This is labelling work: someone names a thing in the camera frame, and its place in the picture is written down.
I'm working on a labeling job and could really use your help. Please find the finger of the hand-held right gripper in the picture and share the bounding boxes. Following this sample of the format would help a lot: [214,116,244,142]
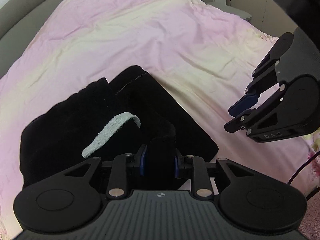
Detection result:
[228,32,294,117]
[224,83,304,143]

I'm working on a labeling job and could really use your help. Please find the grey bedside seat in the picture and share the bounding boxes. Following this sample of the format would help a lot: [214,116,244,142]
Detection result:
[204,0,253,22]

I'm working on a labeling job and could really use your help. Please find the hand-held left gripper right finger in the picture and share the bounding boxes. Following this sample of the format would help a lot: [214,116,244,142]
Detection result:
[173,154,251,199]

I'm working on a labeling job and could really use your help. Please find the pink floral bed blanket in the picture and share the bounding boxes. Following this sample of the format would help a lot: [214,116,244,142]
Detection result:
[0,0,320,233]

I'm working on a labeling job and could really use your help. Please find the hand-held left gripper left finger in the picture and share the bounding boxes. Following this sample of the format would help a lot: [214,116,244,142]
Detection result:
[62,144,148,199]

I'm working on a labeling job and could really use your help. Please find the black pants with white drawstring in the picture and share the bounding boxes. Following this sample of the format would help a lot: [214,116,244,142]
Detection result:
[19,65,219,193]

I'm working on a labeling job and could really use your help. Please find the black cable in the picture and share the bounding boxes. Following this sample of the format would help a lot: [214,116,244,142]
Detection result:
[287,152,320,202]

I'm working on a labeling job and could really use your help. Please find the grey padded bed headboard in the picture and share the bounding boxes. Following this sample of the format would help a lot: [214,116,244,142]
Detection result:
[0,0,84,79]

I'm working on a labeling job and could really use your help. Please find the beige wardrobe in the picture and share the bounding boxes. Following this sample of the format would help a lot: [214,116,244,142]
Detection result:
[212,0,300,39]

